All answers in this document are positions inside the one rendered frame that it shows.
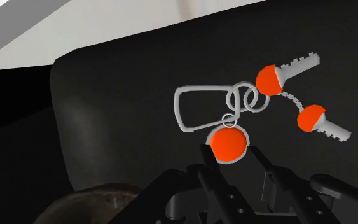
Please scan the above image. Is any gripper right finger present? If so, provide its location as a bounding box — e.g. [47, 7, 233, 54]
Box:
[248, 144, 358, 224]

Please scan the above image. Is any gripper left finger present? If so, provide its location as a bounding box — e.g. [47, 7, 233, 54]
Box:
[109, 144, 259, 224]

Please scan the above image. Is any orange and silver key bunch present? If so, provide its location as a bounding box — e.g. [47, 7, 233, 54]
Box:
[173, 52, 352, 165]

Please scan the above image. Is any dark brown round object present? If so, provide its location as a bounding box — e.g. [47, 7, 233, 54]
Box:
[32, 182, 144, 224]

